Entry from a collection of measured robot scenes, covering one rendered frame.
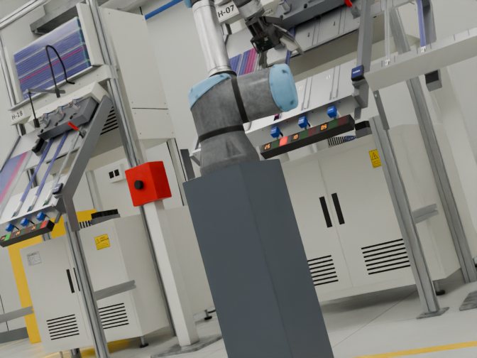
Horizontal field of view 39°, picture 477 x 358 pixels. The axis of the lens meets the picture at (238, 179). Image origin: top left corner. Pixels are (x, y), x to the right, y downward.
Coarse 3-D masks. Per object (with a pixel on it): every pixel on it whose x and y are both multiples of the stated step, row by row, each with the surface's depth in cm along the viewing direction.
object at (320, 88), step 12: (324, 72) 233; (336, 72) 229; (348, 72) 225; (300, 84) 238; (312, 84) 233; (324, 84) 229; (336, 84) 225; (348, 84) 221; (300, 96) 233; (312, 96) 229; (324, 96) 225; (336, 96) 220; (300, 108) 229; (264, 120) 237
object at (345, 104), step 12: (348, 96) 214; (312, 108) 221; (324, 108) 219; (336, 108) 219; (348, 108) 218; (276, 120) 229; (288, 120) 226; (312, 120) 225; (324, 120) 224; (252, 132) 234; (264, 132) 233; (288, 132) 231; (252, 144) 239
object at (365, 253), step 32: (416, 128) 251; (320, 160) 256; (352, 160) 249; (416, 160) 241; (448, 160) 275; (320, 192) 257; (352, 192) 250; (384, 192) 244; (416, 192) 237; (320, 224) 258; (352, 224) 251; (384, 224) 244; (416, 224) 238; (448, 224) 252; (320, 256) 259; (352, 256) 252; (384, 256) 245; (448, 256) 242; (320, 288) 260; (352, 288) 253; (384, 288) 246
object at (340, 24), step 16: (352, 0) 251; (336, 16) 251; (352, 16) 244; (240, 32) 289; (304, 32) 258; (320, 32) 251; (336, 32) 244; (352, 32) 246; (240, 48) 280; (272, 48) 265; (304, 48) 251; (272, 64) 259
